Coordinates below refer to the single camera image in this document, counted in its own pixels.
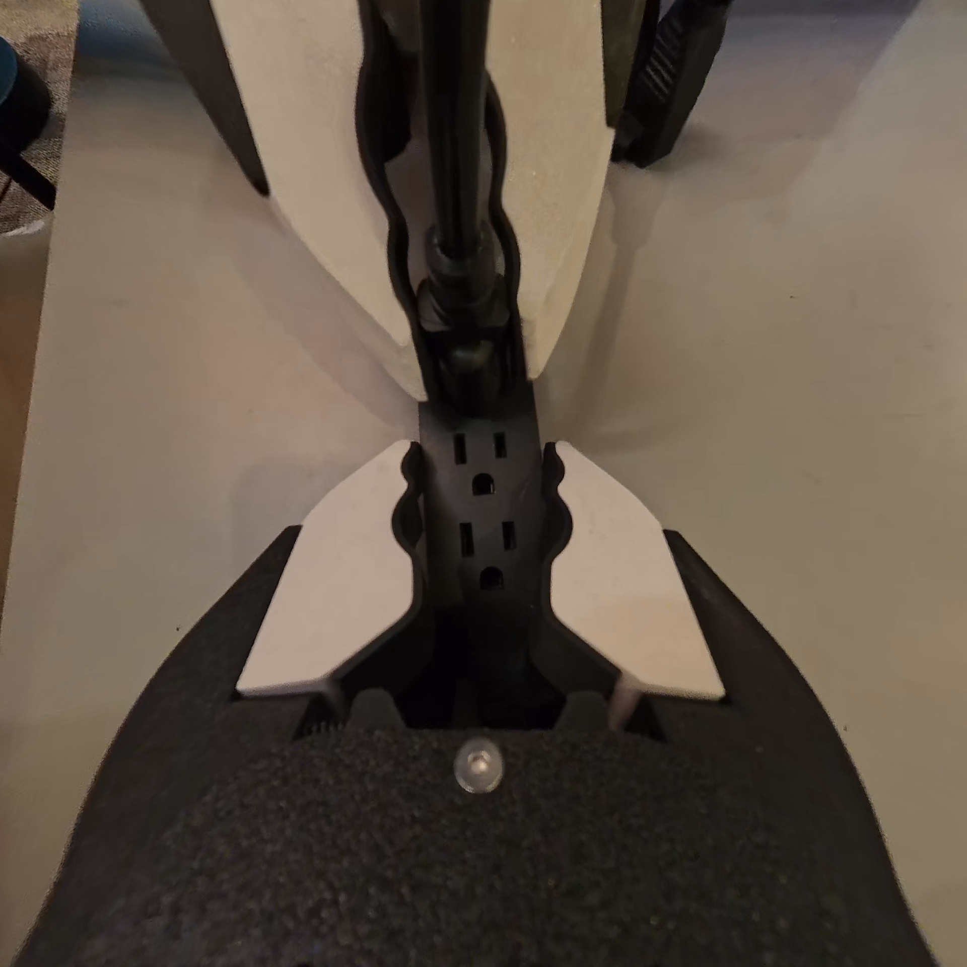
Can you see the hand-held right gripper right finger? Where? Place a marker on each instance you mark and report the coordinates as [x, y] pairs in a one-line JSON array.
[[627, 597]]

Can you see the black chair base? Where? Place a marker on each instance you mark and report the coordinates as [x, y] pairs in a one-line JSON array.
[[30, 106]]

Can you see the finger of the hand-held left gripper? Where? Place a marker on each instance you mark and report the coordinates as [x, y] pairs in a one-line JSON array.
[[302, 136], [559, 136]]

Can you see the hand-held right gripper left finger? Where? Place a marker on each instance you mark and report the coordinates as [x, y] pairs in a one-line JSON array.
[[332, 589]]

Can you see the black power strip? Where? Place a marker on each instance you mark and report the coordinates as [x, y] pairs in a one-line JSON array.
[[442, 483]]

